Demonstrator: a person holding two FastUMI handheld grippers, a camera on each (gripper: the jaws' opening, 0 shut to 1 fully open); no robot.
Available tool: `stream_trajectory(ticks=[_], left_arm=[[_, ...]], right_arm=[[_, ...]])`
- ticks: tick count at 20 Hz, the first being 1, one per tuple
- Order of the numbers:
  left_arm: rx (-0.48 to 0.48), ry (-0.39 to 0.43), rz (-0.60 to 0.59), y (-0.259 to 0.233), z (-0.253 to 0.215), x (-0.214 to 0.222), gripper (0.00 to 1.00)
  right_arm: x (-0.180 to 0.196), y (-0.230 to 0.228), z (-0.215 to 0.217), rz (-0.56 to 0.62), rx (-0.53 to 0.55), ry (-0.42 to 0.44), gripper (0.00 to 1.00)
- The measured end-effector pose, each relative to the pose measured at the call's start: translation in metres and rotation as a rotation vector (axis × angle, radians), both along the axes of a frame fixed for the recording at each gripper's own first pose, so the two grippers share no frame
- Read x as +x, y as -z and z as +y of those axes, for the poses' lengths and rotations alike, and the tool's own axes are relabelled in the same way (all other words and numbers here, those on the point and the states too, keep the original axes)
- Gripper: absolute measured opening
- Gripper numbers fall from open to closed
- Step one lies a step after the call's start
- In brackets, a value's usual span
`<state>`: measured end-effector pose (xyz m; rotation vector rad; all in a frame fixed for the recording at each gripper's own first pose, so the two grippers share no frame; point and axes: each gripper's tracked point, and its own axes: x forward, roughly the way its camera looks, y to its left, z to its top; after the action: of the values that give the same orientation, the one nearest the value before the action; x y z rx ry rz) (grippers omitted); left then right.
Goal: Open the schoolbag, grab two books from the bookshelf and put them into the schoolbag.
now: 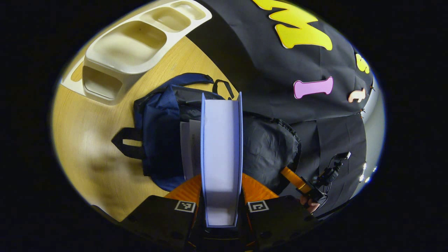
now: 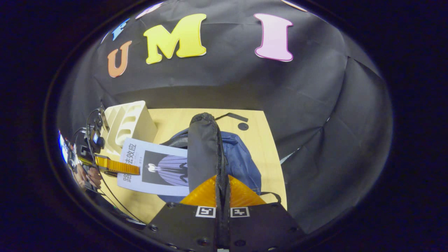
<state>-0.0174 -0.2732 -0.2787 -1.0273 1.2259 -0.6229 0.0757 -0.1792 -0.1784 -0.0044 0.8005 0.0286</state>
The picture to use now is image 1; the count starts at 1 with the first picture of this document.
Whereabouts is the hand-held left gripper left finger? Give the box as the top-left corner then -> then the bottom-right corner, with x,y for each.
121,174 -> 203,244

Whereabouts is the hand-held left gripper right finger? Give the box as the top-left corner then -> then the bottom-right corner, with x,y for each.
241,173 -> 317,245

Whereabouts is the white plastic bookshelf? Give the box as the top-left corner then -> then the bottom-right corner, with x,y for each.
61,0 -> 213,106

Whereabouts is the black backdrop cloth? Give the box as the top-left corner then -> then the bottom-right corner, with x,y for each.
185,0 -> 383,218

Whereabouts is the blue schoolbag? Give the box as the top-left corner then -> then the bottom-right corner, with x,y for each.
112,73 -> 302,193

